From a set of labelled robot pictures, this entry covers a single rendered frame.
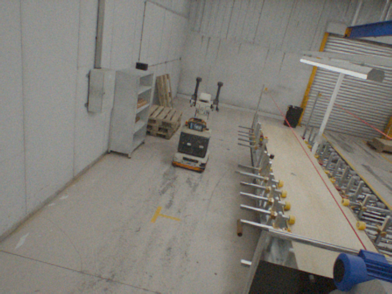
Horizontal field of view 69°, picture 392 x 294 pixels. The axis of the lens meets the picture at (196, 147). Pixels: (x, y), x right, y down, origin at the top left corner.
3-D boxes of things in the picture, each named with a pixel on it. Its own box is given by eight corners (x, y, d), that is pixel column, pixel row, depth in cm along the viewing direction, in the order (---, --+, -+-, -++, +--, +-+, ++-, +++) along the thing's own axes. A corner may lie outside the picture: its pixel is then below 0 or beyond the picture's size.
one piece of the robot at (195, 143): (203, 164, 534) (212, 122, 505) (175, 157, 539) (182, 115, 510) (205, 158, 566) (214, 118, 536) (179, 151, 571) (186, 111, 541)
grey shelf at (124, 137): (107, 153, 540) (114, 70, 484) (125, 138, 624) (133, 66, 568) (130, 158, 537) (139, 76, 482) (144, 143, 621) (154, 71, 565)
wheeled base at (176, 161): (203, 173, 532) (206, 161, 523) (171, 165, 538) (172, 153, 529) (208, 160, 594) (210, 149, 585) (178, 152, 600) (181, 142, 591)
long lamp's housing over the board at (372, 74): (365, 79, 206) (370, 67, 203) (299, 60, 429) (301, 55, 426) (382, 82, 205) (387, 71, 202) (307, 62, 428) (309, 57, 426)
